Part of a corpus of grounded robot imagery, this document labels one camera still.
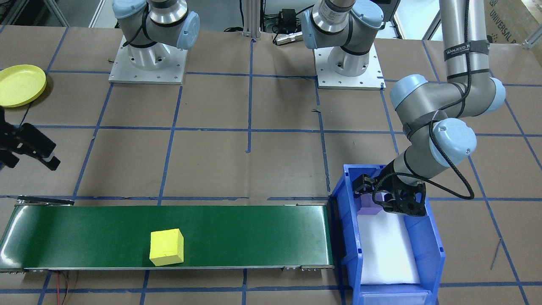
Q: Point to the white foam pad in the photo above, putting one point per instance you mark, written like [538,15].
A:
[387,250]

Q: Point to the yellow foam block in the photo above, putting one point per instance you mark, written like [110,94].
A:
[167,248]

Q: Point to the grey metal frame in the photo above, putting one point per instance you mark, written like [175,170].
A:
[51,10]

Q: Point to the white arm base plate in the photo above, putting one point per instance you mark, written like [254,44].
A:
[118,74]
[372,80]

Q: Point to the yellow plate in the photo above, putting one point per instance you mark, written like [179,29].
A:
[19,84]

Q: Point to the aluminium profile post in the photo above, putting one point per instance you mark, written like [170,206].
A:
[252,19]

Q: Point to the white metal frame bars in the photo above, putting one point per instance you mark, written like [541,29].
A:
[432,19]

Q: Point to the blue plastic bin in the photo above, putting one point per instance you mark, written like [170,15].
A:
[349,220]

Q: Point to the black power adapter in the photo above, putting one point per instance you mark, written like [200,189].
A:
[288,17]

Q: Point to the black box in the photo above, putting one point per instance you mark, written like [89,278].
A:
[389,5]

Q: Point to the silver cylindrical connector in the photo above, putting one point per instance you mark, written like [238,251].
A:
[288,39]

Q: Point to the brown cardboard box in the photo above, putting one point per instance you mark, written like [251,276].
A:
[514,19]

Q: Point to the purple foam block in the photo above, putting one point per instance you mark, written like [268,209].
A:
[367,207]

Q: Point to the green conveyor belt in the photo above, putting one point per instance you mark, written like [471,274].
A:
[254,237]

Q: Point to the aluminium profile bar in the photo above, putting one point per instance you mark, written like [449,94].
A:
[533,42]

